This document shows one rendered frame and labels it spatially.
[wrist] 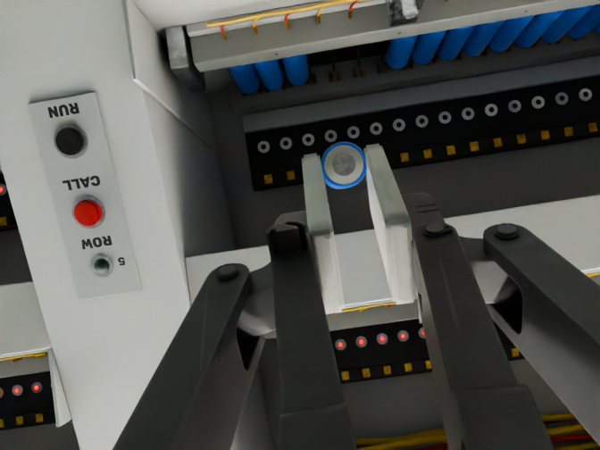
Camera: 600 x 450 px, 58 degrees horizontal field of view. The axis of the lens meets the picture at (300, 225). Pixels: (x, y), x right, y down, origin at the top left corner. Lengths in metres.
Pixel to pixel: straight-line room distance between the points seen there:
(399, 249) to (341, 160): 0.06
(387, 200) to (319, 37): 0.21
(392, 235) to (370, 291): 0.18
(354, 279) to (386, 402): 0.29
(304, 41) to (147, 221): 0.15
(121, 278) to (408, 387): 0.35
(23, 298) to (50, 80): 0.14
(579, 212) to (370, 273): 0.13
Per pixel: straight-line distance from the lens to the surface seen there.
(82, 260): 0.36
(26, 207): 0.37
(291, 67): 0.42
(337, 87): 0.48
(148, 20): 0.37
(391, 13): 0.35
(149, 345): 0.37
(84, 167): 0.35
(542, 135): 0.52
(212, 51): 0.38
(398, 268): 0.17
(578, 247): 0.37
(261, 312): 0.15
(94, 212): 0.35
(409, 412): 0.62
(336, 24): 0.37
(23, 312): 0.40
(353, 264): 0.34
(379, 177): 0.19
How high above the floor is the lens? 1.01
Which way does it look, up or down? 12 degrees up
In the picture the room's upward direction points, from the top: 171 degrees clockwise
